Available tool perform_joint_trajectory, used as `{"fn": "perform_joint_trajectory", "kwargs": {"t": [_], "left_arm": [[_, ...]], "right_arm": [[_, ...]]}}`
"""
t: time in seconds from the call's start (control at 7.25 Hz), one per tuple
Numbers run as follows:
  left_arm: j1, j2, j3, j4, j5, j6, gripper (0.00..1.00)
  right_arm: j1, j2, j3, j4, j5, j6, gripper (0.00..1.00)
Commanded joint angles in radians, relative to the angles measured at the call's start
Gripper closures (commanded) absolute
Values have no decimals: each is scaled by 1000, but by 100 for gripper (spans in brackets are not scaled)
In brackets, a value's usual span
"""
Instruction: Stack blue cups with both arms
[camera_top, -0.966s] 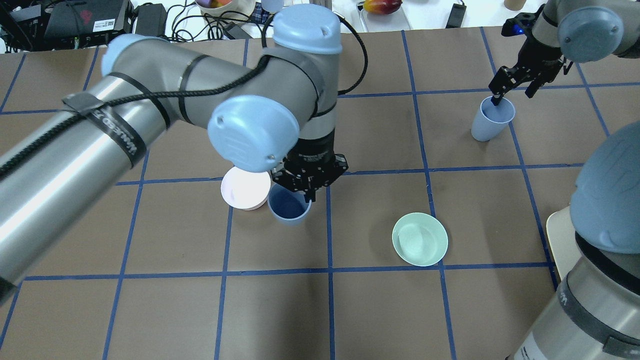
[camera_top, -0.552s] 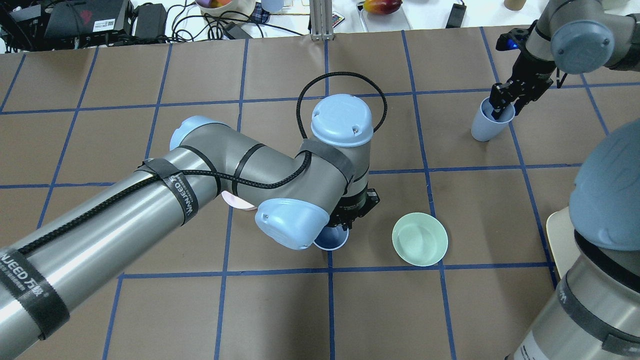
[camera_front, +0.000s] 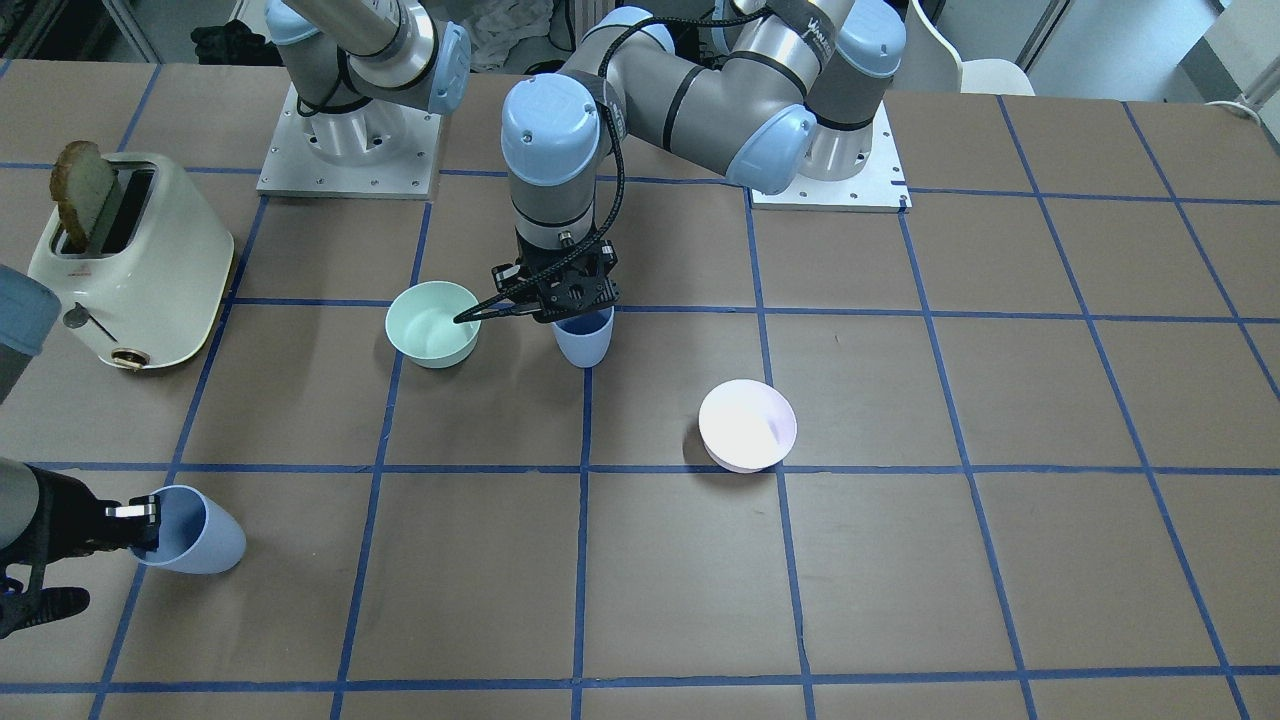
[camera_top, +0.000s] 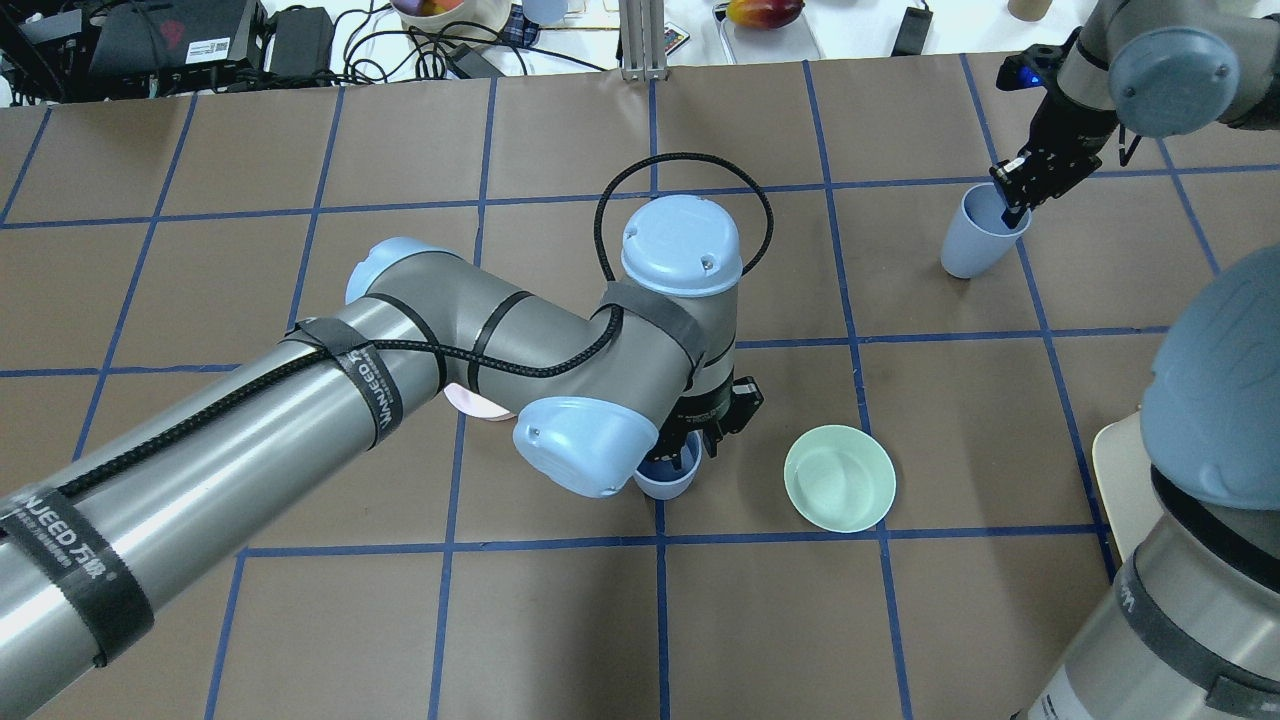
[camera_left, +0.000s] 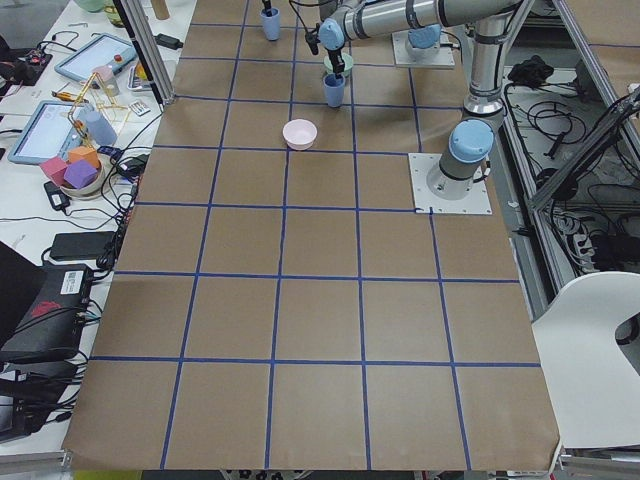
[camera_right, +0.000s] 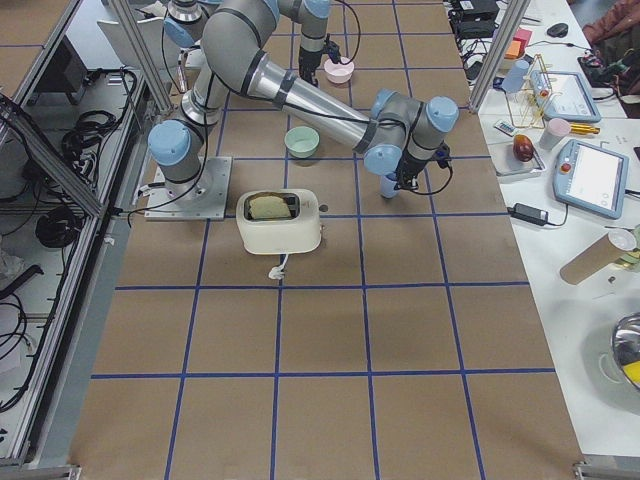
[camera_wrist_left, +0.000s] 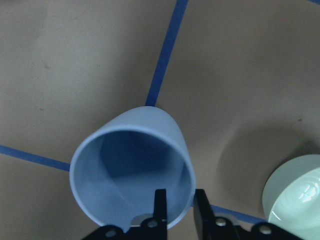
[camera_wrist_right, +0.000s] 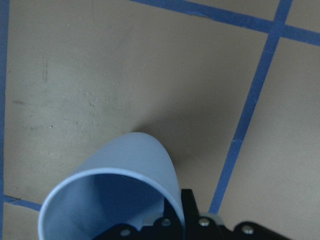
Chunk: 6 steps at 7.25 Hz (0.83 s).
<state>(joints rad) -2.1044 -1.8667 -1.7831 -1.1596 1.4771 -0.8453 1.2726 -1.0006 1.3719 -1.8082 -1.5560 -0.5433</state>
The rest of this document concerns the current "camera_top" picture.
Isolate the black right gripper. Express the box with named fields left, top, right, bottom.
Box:
left=989, top=45, right=1119, bottom=231

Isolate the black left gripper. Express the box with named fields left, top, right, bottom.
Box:
left=655, top=375, right=765, bottom=469

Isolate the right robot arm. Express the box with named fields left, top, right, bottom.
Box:
left=989, top=1, right=1279, bottom=719

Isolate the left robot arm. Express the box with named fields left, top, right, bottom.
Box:
left=1, top=195, right=759, bottom=719

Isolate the mint green bowl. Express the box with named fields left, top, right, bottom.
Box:
left=783, top=425, right=899, bottom=534

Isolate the pink bowl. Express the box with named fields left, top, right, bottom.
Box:
left=443, top=383, right=516, bottom=421

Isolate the cardboard tube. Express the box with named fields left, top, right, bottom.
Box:
left=1006, top=0, right=1053, bottom=23

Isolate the black power brick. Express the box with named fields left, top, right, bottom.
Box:
left=890, top=6, right=934, bottom=56

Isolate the cream white toaster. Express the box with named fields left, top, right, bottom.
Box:
left=1091, top=411, right=1165, bottom=561

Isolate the red mango fruit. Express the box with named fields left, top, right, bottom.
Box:
left=724, top=0, right=805, bottom=31

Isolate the white remote control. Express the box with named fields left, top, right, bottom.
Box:
left=663, top=23, right=690, bottom=56

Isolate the black power adapter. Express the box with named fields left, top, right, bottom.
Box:
left=268, top=6, right=334, bottom=87

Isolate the aluminium frame post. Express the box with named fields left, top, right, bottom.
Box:
left=618, top=0, right=669, bottom=82

